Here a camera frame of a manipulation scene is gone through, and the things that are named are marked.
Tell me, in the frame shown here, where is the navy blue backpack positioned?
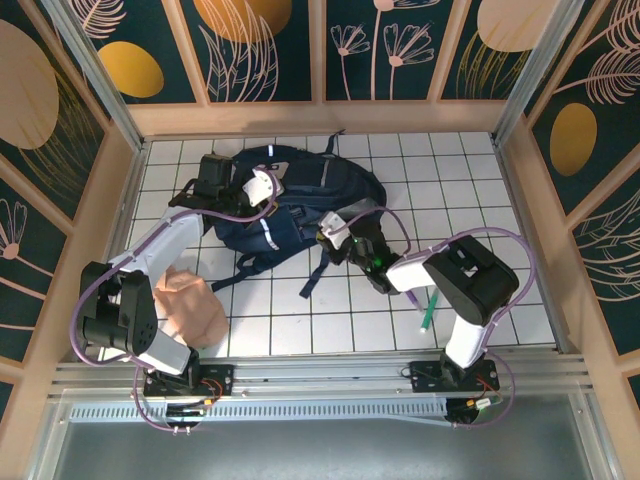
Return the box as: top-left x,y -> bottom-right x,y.
209,130 -> 389,300

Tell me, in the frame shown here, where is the peach fabric pouch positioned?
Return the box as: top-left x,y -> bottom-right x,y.
152,267 -> 230,350

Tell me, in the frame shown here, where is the green marker pen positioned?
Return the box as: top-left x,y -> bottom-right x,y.
419,287 -> 440,335

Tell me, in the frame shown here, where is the grey metal sheet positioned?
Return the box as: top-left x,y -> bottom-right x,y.
29,394 -> 616,480

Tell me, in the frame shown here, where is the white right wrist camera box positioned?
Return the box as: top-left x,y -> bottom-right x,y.
318,210 -> 351,249

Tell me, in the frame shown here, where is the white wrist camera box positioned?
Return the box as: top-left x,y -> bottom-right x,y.
242,167 -> 284,206
318,210 -> 351,249

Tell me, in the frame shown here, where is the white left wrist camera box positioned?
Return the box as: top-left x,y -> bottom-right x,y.
242,167 -> 284,206

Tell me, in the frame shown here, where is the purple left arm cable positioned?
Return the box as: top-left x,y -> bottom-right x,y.
72,167 -> 281,435

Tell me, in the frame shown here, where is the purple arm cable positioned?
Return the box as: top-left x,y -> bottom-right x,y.
329,205 -> 536,430
72,167 -> 281,435

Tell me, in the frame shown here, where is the aluminium mounting rail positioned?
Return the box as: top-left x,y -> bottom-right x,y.
47,352 -> 594,401

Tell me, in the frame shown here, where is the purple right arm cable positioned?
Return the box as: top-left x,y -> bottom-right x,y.
329,205 -> 536,430

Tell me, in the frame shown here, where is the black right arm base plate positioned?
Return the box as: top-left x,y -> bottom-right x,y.
408,358 -> 501,394

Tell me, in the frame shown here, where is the aluminium frame post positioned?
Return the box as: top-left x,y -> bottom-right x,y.
42,0 -> 149,151
492,0 -> 581,146

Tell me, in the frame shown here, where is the slotted grey cable duct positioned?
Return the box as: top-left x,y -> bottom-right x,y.
67,397 -> 451,426

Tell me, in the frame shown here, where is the red orange wire bundle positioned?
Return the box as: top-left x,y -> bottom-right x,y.
197,377 -> 225,409
464,380 -> 505,412

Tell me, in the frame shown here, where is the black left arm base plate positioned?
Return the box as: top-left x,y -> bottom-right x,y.
143,363 -> 236,399

